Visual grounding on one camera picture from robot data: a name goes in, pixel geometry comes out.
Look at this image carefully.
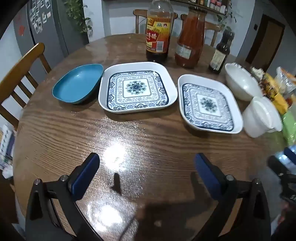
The cluster of fridge photo magnets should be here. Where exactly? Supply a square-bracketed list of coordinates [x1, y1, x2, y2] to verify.
[29, 0, 52, 34]

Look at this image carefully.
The yellow snack bag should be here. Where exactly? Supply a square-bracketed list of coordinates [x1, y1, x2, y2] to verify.
[258, 72, 290, 115]

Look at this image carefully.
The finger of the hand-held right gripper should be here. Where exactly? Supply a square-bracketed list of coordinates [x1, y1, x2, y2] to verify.
[284, 147, 296, 161]
[268, 156, 296, 175]

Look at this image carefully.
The trailing green shelf plant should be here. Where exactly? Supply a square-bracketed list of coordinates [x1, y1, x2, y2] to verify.
[218, 0, 237, 33]

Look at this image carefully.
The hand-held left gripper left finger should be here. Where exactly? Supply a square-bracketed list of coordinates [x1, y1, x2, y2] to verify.
[25, 152, 104, 241]

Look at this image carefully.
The dark vinegar bottle yellow cap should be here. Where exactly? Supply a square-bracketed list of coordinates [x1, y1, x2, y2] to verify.
[146, 0, 172, 64]

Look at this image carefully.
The small patterned square plate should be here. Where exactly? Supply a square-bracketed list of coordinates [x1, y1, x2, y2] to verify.
[177, 74, 244, 134]

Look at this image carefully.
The grey refrigerator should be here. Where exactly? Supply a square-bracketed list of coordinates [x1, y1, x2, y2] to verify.
[12, 0, 91, 63]

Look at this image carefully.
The white puffed snack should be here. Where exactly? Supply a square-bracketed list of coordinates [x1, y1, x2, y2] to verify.
[250, 67, 265, 78]

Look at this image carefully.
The row of shelf jars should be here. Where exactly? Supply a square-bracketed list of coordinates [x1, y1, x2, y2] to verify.
[187, 0, 228, 14]

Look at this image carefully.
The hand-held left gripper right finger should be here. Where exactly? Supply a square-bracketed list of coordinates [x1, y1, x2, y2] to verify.
[194, 152, 271, 241]

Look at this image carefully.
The wooden chair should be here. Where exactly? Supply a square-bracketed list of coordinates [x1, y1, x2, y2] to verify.
[133, 9, 179, 35]
[0, 43, 52, 131]
[180, 14, 223, 47]

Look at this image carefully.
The white plastic bag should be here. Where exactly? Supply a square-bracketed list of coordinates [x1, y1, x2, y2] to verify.
[276, 66, 296, 94]

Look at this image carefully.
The small white bowl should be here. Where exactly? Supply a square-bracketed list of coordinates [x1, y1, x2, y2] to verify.
[242, 96, 274, 138]
[251, 96, 283, 133]

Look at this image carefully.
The brown wooden door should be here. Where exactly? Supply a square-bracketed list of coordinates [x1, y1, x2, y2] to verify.
[245, 14, 286, 72]

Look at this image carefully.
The large patterned square plate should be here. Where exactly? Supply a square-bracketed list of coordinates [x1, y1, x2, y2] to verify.
[98, 61, 178, 115]

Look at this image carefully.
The pile of cardboard boxes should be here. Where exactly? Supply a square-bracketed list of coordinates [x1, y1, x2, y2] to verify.
[0, 124, 17, 179]

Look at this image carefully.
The red sauce glass bottle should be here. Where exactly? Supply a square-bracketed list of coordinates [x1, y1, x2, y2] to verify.
[174, 6, 208, 69]

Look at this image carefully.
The small dark soy sauce bottle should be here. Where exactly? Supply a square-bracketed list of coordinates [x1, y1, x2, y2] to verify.
[208, 29, 235, 75]

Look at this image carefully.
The blue bowl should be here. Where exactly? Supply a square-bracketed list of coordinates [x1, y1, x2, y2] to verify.
[52, 64, 104, 105]

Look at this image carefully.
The wooden wall shelf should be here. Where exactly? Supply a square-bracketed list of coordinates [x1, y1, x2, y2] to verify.
[172, 0, 232, 16]

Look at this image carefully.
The large white bowl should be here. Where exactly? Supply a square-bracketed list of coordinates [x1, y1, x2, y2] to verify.
[225, 62, 263, 102]

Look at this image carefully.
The green plastic bag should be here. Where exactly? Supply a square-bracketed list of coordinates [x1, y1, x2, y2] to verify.
[281, 109, 296, 147]

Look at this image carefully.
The hanging green plant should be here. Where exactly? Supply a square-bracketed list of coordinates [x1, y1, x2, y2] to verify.
[63, 0, 93, 38]

